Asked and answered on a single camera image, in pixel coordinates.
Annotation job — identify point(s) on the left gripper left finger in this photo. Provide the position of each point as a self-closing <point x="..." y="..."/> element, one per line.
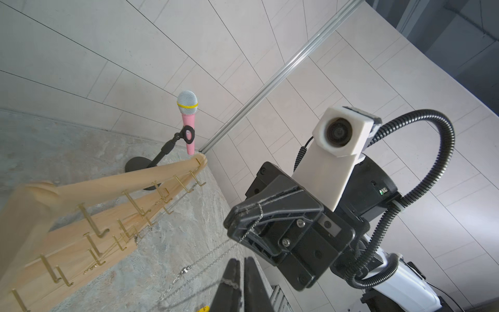
<point x="228" y="295"/>

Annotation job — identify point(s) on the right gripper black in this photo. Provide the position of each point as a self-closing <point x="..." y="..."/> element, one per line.
<point x="293" y="231"/>

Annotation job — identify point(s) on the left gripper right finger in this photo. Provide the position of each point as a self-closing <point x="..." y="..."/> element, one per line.
<point x="255" y="295"/>

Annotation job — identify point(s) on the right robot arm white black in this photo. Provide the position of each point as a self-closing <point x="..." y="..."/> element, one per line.
<point x="388" y="282"/>

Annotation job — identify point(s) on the yellow triangular plastic stand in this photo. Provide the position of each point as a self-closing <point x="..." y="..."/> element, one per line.
<point x="203" y="309"/>

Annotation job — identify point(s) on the wooden jewelry display stand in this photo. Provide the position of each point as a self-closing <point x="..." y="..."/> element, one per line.
<point x="57" y="239"/>

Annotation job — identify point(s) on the pink toy microphone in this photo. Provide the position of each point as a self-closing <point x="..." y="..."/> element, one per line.
<point x="188" y="106"/>

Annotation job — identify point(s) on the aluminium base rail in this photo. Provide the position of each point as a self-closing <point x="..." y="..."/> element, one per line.
<point x="279" y="301"/>

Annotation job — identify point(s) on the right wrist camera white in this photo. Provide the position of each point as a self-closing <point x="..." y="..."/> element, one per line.
<point x="339" y="139"/>

